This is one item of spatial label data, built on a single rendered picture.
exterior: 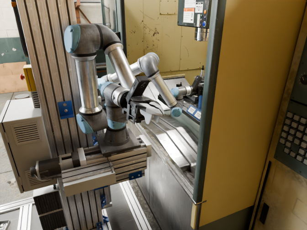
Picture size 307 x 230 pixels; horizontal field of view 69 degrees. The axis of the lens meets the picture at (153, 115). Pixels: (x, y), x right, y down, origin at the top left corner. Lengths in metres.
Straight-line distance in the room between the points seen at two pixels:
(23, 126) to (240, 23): 1.14
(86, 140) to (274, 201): 1.18
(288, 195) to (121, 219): 1.23
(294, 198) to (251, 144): 0.35
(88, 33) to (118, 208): 1.48
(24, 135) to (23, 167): 0.20
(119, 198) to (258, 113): 1.44
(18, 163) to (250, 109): 1.26
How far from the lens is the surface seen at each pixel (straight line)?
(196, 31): 2.11
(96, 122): 1.19
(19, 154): 1.45
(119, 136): 1.29
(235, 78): 1.04
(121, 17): 2.09
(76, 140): 1.47
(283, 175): 1.44
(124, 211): 2.07
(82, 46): 1.08
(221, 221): 1.66
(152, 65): 1.56
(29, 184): 1.56
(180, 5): 2.12
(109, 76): 1.80
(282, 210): 1.55
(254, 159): 1.40
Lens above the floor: 1.74
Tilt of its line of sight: 25 degrees down
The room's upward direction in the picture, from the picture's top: straight up
